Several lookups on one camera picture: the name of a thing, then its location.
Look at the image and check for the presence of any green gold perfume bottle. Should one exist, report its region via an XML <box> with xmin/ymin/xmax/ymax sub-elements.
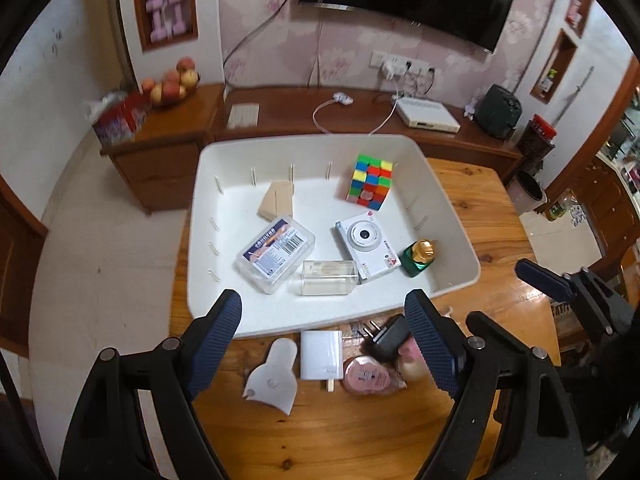
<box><xmin>399</xmin><ymin>238</ymin><xmax>435</xmax><ymax>278</ymax></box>

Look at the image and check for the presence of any black plug adapter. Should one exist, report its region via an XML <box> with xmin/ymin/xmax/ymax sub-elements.
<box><xmin>360</xmin><ymin>314</ymin><xmax>411</xmax><ymax>363</ymax></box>

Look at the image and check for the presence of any white 33W charger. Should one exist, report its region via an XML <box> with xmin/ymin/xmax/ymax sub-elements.
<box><xmin>300</xmin><ymin>330</ymin><xmax>344</xmax><ymax>380</ymax></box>

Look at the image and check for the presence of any pink trash bin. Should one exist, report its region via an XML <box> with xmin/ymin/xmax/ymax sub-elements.
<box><xmin>506</xmin><ymin>170</ymin><xmax>548</xmax><ymax>216</ymax></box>

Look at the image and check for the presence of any red lidded dark jar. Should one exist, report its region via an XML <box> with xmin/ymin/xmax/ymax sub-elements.
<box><xmin>515</xmin><ymin>114</ymin><xmax>556</xmax><ymax>174</ymax></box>

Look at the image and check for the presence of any white plastic scraper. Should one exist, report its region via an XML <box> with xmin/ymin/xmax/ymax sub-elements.
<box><xmin>243</xmin><ymin>338</ymin><xmax>297</xmax><ymax>416</ymax></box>

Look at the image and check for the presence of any dark green speaker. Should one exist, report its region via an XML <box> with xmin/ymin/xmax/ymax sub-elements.
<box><xmin>474</xmin><ymin>84</ymin><xmax>522</xmax><ymax>141</ymax></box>

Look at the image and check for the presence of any colourful rubiks cube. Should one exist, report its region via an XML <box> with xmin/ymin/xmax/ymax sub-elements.
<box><xmin>345</xmin><ymin>154</ymin><xmax>394</xmax><ymax>211</ymax></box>

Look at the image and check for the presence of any white set-top box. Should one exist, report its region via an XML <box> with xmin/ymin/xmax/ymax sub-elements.
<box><xmin>396</xmin><ymin>96</ymin><xmax>460</xmax><ymax>134</ymax></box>

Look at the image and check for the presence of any white plastic storage bin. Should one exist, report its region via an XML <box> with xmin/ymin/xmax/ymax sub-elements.
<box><xmin>186</xmin><ymin>134</ymin><xmax>480</xmax><ymax>338</ymax></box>

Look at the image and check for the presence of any clear labelled plastic box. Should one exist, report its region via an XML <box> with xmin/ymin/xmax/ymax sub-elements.
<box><xmin>235</xmin><ymin>216</ymin><xmax>316</xmax><ymax>295</ymax></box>

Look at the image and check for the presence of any wooden tv cabinet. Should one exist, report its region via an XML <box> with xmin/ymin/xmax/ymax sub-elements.
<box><xmin>101</xmin><ymin>84</ymin><xmax>522</xmax><ymax>214</ymax></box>

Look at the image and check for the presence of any wooden block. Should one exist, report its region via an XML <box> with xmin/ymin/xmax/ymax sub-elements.
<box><xmin>258</xmin><ymin>181</ymin><xmax>294</xmax><ymax>221</ymax></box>

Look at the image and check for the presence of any red tissue box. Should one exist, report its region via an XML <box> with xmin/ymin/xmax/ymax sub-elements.
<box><xmin>85</xmin><ymin>90</ymin><xmax>151</xmax><ymax>148</ymax></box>

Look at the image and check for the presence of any fruit bowl with apples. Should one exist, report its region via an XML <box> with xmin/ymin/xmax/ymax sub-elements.
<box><xmin>140</xmin><ymin>56</ymin><xmax>201</xmax><ymax>107</ymax></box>

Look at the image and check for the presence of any pink dumbbells pair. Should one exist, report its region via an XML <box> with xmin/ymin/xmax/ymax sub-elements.
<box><xmin>145</xmin><ymin>0</ymin><xmax>188</xmax><ymax>44</ymax></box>

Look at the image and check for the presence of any white toy camera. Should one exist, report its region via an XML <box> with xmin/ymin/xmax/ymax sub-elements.
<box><xmin>335</xmin><ymin>210</ymin><xmax>400</xmax><ymax>283</ymax></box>

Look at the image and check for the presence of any white wall power strip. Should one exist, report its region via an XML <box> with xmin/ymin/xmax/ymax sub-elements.
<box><xmin>369</xmin><ymin>51</ymin><xmax>436</xmax><ymax>80</ymax></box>

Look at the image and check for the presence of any white cable with adapter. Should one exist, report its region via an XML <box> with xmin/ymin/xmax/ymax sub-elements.
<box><xmin>311</xmin><ymin>91</ymin><xmax>402</xmax><ymax>137</ymax></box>

